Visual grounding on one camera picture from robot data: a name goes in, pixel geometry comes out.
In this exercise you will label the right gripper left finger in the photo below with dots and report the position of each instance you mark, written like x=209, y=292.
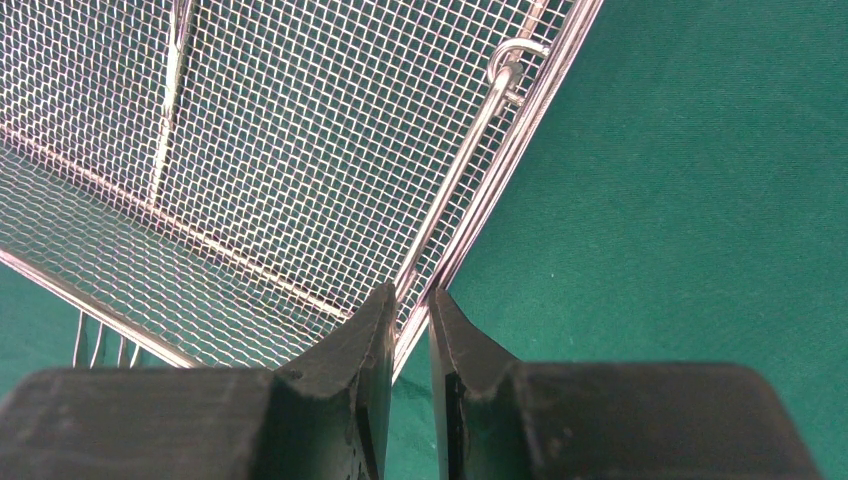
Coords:
x=322, y=415

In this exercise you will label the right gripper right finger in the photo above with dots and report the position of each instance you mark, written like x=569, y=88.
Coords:
x=500, y=417

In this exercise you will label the long steel forceps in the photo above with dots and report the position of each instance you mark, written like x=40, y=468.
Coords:
x=89, y=349

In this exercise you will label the metal mesh tray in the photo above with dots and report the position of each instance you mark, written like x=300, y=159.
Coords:
x=224, y=182

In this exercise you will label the steel spatula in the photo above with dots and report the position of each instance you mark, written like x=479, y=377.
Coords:
x=129, y=354

